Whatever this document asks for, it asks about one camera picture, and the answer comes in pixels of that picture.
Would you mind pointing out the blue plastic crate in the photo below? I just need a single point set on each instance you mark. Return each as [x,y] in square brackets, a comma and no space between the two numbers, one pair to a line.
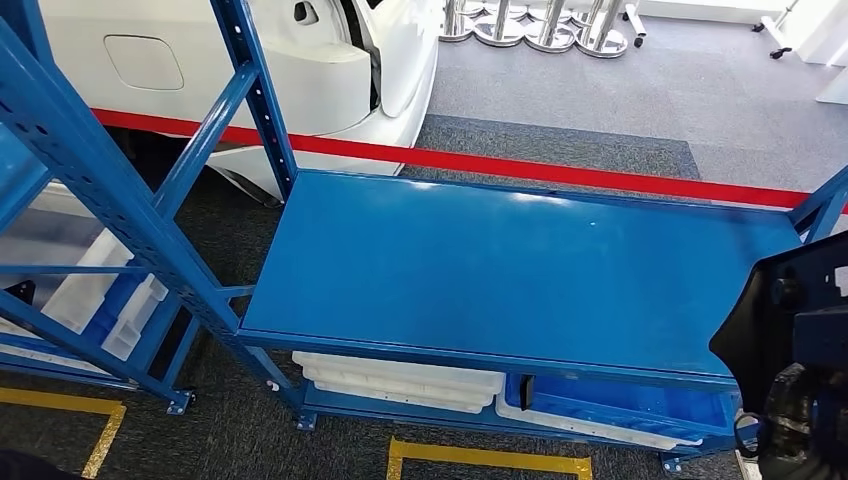
[629,401]
[109,318]

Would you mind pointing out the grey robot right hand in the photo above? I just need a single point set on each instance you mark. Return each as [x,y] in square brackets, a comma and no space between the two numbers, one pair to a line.
[788,424]

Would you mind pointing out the red barrier belt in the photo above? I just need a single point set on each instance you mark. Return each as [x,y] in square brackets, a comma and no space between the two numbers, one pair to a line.
[530,169]

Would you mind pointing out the chrome stanchion post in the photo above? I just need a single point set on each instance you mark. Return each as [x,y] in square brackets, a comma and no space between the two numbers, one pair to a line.
[457,30]
[603,46]
[550,41]
[500,34]

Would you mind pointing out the white car body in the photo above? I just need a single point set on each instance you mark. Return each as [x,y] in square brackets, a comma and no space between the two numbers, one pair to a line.
[311,79]

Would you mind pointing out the black plastic plate bracket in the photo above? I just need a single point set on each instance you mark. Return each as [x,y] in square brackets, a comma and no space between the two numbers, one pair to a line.
[748,331]

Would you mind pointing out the white wheeled stand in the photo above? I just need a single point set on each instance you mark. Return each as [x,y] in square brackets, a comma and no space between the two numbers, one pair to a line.
[776,36]

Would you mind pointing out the white leg with caster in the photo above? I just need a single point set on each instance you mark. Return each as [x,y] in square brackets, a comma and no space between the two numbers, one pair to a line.
[634,20]

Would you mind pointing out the blue metal shelf rack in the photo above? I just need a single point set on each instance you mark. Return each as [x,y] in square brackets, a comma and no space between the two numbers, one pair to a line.
[497,265]
[86,343]

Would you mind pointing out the white cabinet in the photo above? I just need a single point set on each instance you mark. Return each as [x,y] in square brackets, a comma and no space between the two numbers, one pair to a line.
[825,33]

